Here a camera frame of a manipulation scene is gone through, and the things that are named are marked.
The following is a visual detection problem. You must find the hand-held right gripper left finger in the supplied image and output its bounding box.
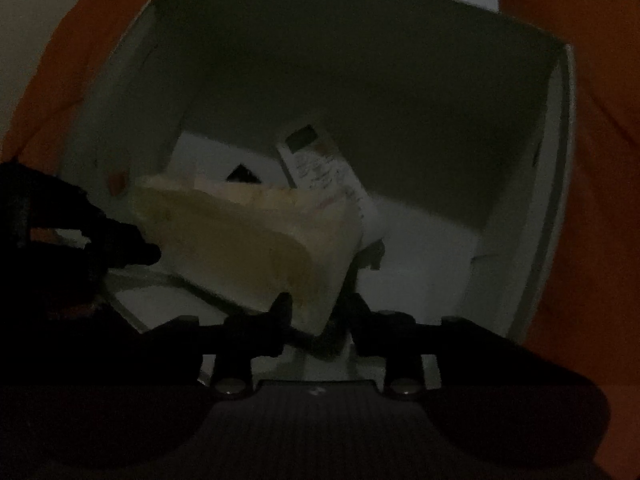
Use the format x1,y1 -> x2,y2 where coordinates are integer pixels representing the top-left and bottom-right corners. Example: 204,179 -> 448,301
100,292 -> 294,397

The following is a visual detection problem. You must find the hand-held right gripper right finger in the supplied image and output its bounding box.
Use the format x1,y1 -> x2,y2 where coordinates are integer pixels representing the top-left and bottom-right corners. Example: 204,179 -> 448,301
346,292 -> 551,397

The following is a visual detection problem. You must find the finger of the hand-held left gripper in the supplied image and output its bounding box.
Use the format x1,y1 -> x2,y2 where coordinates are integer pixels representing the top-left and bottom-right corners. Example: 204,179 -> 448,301
85,210 -> 162,271

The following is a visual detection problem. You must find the beige plastic packet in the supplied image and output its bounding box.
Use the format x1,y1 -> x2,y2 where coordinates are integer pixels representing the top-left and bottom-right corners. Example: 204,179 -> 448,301
129,172 -> 364,339

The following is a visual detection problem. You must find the white remote control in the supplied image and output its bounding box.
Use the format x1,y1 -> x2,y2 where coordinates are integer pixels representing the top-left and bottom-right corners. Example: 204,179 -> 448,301
275,124 -> 369,227

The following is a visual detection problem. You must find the white storage box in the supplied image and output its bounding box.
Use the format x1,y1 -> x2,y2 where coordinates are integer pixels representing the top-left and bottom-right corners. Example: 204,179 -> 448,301
55,0 -> 581,361

